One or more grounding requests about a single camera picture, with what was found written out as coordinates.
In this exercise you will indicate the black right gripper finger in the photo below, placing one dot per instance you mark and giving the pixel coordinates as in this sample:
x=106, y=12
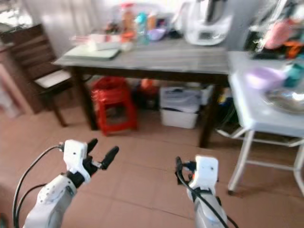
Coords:
x=179, y=168

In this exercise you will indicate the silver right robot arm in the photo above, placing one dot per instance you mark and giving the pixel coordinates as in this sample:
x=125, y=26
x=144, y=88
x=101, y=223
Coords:
x=209, y=211

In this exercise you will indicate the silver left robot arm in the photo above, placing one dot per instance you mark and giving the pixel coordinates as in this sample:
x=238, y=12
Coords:
x=50, y=202

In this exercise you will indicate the red plastic stool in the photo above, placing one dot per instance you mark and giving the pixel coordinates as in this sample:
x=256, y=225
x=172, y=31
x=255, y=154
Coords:
x=113, y=95

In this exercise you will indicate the white plastic storage box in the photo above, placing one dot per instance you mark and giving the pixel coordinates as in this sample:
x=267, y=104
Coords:
x=180, y=102

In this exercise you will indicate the white folding table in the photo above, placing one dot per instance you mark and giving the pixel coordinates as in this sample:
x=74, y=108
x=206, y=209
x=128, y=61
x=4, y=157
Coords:
x=249, y=109

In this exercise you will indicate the pale green tray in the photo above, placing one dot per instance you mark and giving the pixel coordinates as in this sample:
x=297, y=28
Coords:
x=90, y=53

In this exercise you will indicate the dark wooden table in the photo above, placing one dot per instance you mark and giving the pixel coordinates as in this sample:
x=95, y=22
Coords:
x=152, y=61

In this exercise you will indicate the white food container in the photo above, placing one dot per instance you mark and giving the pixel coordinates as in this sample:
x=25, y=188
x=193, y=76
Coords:
x=105, y=42

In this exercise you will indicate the dark wooden chair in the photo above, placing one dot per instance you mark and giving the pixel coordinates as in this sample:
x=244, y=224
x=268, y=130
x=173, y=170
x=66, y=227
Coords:
x=31, y=54

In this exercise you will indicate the large purple plastic bowl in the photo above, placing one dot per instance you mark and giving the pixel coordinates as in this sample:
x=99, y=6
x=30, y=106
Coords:
x=263, y=78

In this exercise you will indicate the silver metal bowl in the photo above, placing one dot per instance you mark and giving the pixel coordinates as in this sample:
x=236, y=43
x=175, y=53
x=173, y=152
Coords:
x=287, y=100

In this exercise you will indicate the blue bottle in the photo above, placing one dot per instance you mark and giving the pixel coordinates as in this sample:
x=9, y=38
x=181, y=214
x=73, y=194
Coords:
x=141, y=28

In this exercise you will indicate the small purple bowl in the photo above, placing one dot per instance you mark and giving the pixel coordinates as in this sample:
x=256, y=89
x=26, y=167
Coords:
x=156, y=34

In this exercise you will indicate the orange bottle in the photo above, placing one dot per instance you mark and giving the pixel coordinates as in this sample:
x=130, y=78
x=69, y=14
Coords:
x=128, y=21

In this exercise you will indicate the teal cup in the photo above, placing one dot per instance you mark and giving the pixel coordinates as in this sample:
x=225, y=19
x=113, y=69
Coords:
x=294, y=75

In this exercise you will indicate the white kitchen appliance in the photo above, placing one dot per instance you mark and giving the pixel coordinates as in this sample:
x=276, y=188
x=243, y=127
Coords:
x=209, y=23

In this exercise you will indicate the pink bag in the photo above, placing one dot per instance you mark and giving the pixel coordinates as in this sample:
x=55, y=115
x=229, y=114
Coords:
x=279, y=34

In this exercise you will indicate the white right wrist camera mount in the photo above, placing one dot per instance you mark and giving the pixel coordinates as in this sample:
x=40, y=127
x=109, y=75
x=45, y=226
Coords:
x=206, y=171

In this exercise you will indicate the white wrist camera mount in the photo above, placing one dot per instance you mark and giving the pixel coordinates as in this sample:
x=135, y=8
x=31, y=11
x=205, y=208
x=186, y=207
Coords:
x=206, y=171
x=75, y=154

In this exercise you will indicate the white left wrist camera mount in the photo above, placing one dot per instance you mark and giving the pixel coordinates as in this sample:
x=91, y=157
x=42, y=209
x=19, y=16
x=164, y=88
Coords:
x=75, y=154

